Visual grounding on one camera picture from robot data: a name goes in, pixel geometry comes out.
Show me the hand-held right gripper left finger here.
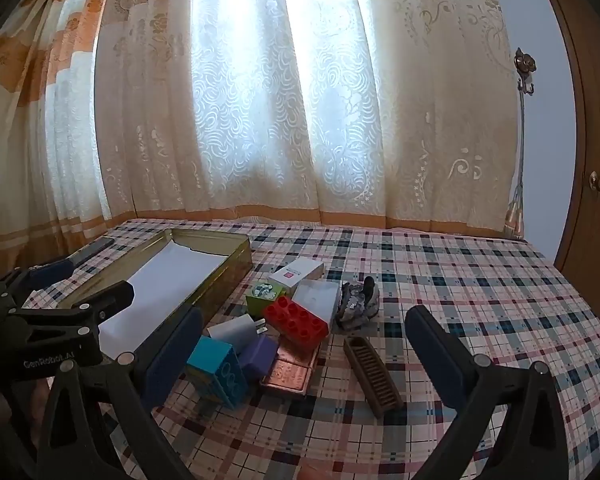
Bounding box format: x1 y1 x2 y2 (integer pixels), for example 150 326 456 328
35 305 203 480

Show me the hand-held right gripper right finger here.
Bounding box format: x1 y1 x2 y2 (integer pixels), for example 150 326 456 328
405 304 571 480

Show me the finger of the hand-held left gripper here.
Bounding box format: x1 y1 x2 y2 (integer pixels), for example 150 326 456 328
7 280 136 341
0 255 78 306

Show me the teal cardboard box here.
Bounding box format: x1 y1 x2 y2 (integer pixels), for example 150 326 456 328
186 336 251 409

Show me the brown ribbed holder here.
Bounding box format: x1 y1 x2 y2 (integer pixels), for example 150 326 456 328
342 336 405 420

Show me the white charger plug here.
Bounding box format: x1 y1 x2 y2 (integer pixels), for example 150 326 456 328
207 315 268 348

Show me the golden tin box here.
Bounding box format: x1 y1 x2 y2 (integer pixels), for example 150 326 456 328
22 227 253 361

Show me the purple block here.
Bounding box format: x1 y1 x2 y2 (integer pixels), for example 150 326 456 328
237 334 280 378

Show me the green cardboard box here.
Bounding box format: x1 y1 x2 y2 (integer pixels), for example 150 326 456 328
245 281 287 318

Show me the copper rose tin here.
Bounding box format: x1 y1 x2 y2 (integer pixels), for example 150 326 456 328
259 337 323 398

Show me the translucent plastic box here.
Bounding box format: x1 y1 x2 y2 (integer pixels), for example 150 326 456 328
292 280 342 331

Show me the red building block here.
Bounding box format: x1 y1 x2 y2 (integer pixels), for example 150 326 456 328
262 296 331 346

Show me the white box with red label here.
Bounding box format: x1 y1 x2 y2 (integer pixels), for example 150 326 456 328
267 258 326 298

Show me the black smartphone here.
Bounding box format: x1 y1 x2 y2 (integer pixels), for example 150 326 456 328
72 236 116 266

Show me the white paper sheet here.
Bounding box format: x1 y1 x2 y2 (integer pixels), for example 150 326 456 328
97 242 231 361

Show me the plaid bed sheet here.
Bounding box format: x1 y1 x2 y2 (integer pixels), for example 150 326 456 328
20 217 600 480

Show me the curtain tieback tassel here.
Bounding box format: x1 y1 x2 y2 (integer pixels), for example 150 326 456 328
502 75 528 241

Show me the wooden door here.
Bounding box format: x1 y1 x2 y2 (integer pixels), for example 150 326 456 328
530 0 600 326

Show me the cream patterned curtain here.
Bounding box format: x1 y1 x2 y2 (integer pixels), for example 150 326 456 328
0 0 526 271

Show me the brass wall hook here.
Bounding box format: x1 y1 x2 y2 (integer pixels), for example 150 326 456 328
512 47 537 97

